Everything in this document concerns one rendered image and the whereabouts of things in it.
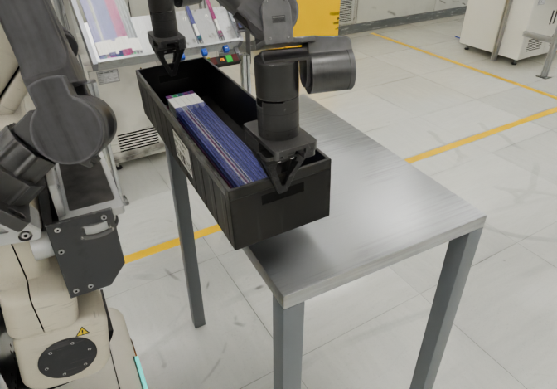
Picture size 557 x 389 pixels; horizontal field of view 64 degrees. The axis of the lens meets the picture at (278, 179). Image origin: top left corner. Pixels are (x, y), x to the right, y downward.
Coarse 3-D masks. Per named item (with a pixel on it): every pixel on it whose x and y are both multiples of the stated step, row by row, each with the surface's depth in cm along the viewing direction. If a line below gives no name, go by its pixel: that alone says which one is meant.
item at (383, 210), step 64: (320, 128) 119; (384, 192) 94; (448, 192) 94; (192, 256) 145; (256, 256) 77; (320, 256) 77; (384, 256) 77; (448, 256) 94; (192, 320) 163; (448, 320) 102
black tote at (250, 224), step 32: (192, 64) 111; (160, 96) 111; (224, 96) 105; (160, 128) 97; (192, 160) 77; (320, 160) 69; (224, 192) 65; (256, 192) 65; (288, 192) 68; (320, 192) 71; (224, 224) 70; (256, 224) 68; (288, 224) 72
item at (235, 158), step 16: (176, 96) 108; (192, 96) 108; (176, 112) 102; (192, 112) 100; (208, 112) 100; (192, 128) 94; (208, 128) 94; (224, 128) 93; (208, 144) 88; (224, 144) 88; (240, 144) 87; (208, 160) 89; (224, 160) 83; (240, 160) 82; (256, 160) 82; (224, 176) 81; (240, 176) 78; (256, 176) 78
